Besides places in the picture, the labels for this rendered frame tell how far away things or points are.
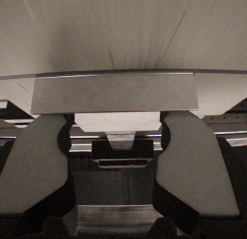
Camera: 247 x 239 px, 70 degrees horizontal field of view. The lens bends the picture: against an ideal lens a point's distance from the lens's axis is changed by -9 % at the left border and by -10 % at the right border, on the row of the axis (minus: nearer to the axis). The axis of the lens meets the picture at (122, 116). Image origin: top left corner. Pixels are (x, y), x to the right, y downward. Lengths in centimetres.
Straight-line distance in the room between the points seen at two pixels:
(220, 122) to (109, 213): 37
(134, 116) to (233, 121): 37
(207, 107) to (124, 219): 12
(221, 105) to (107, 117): 10
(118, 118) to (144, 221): 10
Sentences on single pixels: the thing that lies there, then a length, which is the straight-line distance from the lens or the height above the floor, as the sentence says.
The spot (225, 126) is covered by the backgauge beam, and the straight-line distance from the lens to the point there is 49.
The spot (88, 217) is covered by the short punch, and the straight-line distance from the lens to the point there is 19.
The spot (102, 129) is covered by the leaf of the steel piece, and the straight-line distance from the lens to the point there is 21.
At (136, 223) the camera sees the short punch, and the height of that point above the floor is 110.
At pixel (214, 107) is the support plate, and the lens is 18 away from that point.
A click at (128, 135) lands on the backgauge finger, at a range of 23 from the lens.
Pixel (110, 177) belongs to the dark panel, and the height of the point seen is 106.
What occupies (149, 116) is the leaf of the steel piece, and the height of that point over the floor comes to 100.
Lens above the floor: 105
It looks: 17 degrees down
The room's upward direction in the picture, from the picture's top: 179 degrees clockwise
